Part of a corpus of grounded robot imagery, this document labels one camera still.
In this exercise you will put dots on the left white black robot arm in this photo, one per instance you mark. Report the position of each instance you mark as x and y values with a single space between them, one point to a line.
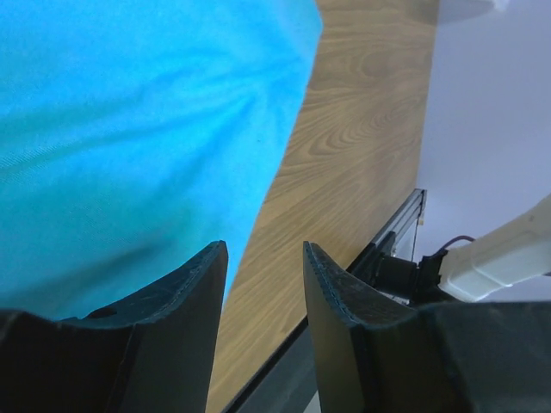
399 337

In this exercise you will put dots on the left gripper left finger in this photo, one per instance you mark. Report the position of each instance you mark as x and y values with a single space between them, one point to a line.
152 351

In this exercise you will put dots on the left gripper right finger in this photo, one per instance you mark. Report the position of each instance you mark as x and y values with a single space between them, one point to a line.
358 367

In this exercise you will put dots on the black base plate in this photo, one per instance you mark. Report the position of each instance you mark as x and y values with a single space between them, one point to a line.
287 382

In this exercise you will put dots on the turquoise t shirt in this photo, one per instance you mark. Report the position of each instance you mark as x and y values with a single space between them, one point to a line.
135 133

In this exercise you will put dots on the aluminium frame rail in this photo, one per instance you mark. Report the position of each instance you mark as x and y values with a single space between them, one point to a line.
404 224

